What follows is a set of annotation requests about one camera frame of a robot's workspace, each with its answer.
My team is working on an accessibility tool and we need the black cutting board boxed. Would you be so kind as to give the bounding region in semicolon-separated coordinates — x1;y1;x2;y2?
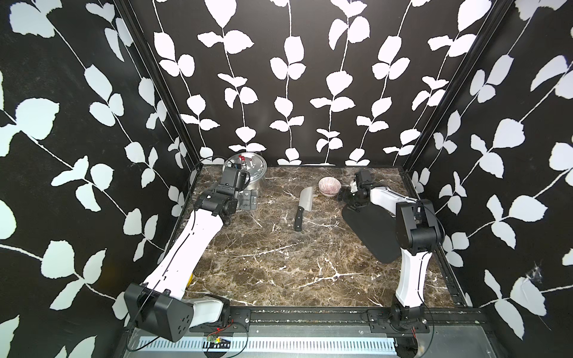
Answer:
342;204;401;264

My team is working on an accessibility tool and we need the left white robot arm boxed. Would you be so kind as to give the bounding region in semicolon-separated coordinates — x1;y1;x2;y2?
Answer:
124;164;250;342

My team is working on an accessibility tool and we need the white slotted cable duct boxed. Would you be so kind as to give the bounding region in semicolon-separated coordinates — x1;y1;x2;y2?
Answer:
135;337;396;356

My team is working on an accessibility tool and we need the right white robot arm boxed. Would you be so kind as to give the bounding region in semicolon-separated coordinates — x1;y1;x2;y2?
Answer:
337;169;445;333

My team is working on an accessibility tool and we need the black front mounting rail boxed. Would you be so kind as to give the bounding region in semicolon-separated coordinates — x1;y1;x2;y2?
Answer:
193;307;488;336

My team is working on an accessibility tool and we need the silver pressure cooker pot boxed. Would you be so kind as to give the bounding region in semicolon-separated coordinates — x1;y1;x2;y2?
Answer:
223;152;268;211

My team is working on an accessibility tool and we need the pink ceramic bowl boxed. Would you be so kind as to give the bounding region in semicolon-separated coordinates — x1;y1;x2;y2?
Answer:
318;177;342;198

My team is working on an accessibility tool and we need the cleaver knife black handle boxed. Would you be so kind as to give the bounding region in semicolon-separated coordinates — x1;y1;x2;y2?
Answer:
293;186;313;232

